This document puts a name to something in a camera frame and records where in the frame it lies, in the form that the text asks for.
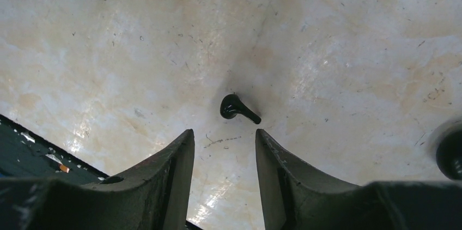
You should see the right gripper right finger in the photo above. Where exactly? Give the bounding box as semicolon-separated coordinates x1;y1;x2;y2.
255;129;461;229

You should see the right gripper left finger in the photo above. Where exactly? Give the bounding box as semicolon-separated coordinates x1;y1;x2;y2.
1;129;194;229

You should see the black earbud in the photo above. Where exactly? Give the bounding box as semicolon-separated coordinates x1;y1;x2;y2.
220;94;262;124

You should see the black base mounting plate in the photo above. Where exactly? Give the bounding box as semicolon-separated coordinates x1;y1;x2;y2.
1;115;109;185

